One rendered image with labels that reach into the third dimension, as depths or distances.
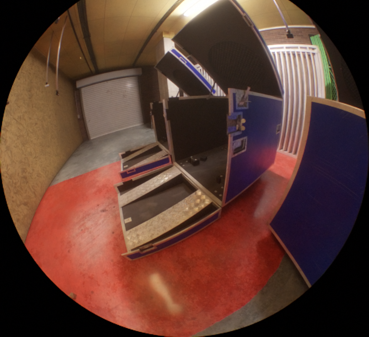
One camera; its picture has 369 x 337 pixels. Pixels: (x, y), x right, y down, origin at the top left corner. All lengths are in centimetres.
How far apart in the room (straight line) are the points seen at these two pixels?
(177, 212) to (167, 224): 13
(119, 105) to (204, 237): 611
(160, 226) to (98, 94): 612
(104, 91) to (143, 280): 642
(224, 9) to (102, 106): 598
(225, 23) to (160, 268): 188
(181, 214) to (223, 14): 163
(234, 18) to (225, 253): 172
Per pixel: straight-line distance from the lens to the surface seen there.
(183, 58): 186
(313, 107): 58
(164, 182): 127
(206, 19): 126
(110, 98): 634
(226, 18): 118
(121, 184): 149
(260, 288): 99
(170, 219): 97
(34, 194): 273
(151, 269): 96
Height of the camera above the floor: 90
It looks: 24 degrees down
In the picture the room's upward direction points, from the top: 6 degrees counter-clockwise
